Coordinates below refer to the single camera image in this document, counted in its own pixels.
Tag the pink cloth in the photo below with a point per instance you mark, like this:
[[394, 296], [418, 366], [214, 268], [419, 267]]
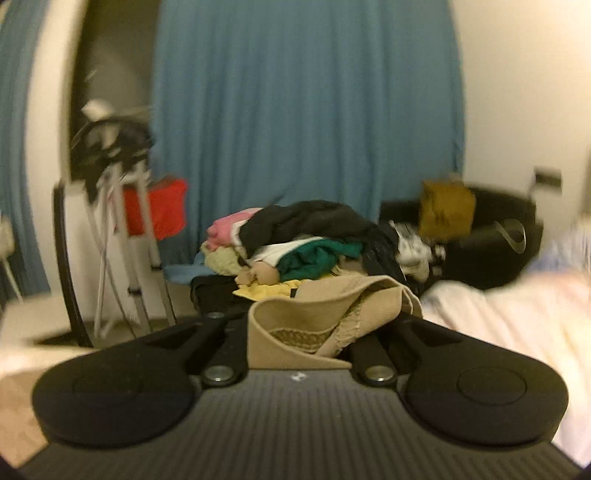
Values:
[[226, 230]]

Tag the blue cloth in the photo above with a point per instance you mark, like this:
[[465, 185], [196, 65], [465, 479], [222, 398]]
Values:
[[184, 274]]

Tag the pastel bed blanket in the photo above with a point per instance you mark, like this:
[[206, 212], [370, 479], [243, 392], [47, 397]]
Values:
[[508, 332]]

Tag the green cloth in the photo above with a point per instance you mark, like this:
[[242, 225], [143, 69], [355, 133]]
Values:
[[314, 258]]

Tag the grey white patterned cloth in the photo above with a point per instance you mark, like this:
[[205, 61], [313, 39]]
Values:
[[415, 254]]

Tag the dark wall socket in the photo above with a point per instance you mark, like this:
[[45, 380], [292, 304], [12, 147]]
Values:
[[549, 177]]

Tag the yellow cloth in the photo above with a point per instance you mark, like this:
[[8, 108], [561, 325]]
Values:
[[268, 290]]

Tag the dark patterned cloth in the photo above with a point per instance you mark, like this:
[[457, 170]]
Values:
[[383, 254]]

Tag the yellow paper bag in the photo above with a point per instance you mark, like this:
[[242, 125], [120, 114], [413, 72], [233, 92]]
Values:
[[445, 207]]

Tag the red cloth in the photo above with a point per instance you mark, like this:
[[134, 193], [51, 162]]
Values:
[[161, 207]]

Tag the black cloth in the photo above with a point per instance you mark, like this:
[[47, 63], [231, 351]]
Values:
[[304, 221]]

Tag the wide blue curtain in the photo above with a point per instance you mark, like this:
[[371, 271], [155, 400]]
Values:
[[300, 115]]

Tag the black sofa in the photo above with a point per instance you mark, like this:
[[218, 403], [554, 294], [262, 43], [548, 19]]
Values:
[[498, 258]]

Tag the narrow blue curtain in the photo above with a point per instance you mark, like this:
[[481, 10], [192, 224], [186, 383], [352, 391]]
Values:
[[18, 161]]

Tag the white dressing table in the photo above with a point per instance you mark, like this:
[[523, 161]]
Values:
[[5, 235]]

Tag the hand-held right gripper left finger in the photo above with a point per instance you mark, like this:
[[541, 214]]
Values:
[[231, 341]]

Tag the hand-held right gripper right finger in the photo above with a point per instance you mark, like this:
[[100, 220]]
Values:
[[369, 350]]

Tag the tan cloth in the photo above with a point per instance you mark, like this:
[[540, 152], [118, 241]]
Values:
[[263, 274]]

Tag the beige printed hoodie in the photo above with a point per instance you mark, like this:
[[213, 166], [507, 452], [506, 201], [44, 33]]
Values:
[[286, 323]]

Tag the pale green towel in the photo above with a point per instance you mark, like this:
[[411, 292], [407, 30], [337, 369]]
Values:
[[221, 263]]

